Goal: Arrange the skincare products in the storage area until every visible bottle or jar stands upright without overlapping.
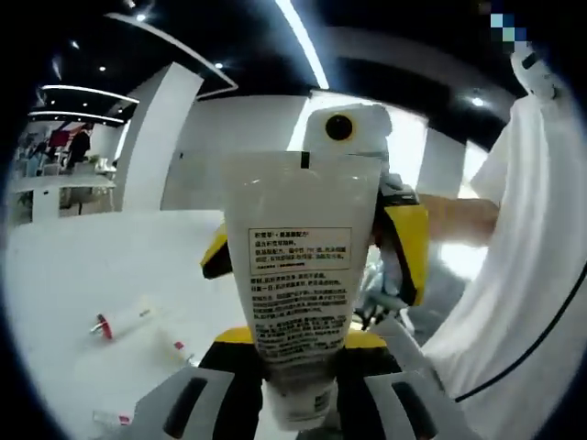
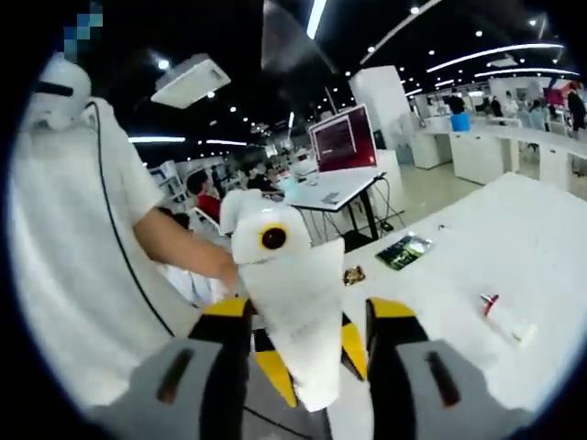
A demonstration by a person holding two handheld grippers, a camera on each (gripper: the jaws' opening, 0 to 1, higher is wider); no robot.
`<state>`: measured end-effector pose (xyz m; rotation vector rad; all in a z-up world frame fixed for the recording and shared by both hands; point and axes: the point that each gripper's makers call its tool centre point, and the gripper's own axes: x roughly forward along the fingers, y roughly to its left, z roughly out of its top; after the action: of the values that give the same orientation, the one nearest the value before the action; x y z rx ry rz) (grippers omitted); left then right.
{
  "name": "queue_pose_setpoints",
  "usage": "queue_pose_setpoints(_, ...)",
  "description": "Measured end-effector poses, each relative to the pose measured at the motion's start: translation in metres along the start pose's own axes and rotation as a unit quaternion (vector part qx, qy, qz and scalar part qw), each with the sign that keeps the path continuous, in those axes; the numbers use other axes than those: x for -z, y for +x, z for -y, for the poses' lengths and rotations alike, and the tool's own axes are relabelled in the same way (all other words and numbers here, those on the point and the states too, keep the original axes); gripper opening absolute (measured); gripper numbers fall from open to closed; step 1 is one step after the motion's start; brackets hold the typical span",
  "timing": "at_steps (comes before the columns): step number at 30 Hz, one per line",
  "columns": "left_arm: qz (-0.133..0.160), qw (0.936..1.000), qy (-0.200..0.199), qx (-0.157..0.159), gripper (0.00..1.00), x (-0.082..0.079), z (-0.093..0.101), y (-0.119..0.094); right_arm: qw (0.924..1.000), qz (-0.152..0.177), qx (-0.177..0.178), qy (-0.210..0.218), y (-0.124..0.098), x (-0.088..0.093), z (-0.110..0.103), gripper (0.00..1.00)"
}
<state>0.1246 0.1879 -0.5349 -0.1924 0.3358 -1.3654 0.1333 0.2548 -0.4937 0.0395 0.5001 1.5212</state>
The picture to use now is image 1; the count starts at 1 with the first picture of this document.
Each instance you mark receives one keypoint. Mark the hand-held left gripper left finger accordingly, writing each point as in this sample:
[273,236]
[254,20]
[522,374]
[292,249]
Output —
[215,362]

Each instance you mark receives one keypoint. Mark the person's arm, white sleeve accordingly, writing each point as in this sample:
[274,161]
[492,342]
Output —
[527,206]

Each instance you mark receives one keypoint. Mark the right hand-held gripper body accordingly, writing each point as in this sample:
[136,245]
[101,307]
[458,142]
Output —
[339,126]

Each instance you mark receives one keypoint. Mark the white pump bottle red collar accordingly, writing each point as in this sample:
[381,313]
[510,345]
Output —
[128,318]

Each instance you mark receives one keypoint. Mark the red display screen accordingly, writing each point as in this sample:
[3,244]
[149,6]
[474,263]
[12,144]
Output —
[58,137]

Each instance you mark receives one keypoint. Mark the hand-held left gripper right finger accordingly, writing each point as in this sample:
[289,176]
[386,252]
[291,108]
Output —
[367,362]

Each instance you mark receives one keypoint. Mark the white office counter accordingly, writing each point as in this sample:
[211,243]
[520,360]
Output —
[69,197]

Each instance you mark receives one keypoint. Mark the white skincare tube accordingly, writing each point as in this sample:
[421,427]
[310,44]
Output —
[298,206]

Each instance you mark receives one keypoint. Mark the white chest-worn device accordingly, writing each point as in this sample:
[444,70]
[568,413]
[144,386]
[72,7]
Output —
[534,73]

